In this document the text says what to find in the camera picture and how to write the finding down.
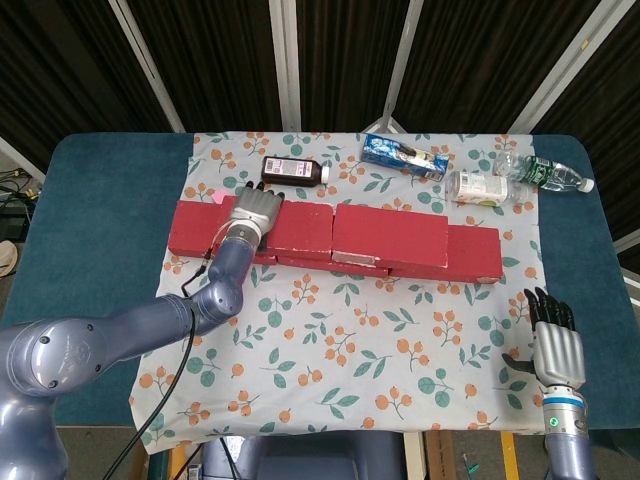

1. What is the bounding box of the blue toothpaste box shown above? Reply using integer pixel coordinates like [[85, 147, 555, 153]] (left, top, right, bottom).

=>
[[360, 132, 450, 182]]

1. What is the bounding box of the floral fruit print tablecloth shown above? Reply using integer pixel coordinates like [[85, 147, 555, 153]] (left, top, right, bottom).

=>
[[128, 130, 557, 455]]

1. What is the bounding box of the dark pleated backdrop curtain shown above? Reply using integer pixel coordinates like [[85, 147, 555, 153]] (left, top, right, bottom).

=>
[[0, 0, 640, 251]]

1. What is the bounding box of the brown medicine bottle white cap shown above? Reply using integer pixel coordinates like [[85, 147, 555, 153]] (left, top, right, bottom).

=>
[[260, 155, 331, 189]]

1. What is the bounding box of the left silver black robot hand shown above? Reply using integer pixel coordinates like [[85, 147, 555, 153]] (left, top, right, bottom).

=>
[[228, 180, 287, 236]]

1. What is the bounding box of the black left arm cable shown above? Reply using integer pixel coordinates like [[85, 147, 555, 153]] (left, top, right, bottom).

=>
[[104, 252, 211, 480]]

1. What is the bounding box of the blue-grey robot torso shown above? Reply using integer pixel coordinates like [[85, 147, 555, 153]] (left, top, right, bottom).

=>
[[202, 430, 406, 480]]

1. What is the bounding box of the beige hat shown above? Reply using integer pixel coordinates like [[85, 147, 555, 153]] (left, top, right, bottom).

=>
[[0, 239, 20, 279]]

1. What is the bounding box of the red block with worn end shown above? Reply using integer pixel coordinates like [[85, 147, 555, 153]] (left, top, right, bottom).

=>
[[330, 202, 450, 270]]

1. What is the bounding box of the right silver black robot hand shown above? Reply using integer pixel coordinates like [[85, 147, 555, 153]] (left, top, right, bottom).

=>
[[502, 287, 586, 389]]

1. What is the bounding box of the white metal frame post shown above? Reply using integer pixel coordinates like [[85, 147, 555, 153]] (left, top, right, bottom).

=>
[[509, 0, 609, 134], [108, 0, 187, 134], [367, 0, 426, 134], [268, 0, 303, 132]]

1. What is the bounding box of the red block with chipped corner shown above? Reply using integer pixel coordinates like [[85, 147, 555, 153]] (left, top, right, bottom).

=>
[[387, 224, 504, 285]]

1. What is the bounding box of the clear bottle with white label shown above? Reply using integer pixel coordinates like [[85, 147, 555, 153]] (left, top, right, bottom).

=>
[[444, 170, 535, 207]]

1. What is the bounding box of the clear bottle with green label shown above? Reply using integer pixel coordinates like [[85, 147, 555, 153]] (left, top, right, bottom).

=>
[[492, 151, 596, 194]]

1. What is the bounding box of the teal table cover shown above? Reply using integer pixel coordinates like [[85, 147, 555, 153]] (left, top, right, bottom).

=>
[[0, 132, 640, 431]]

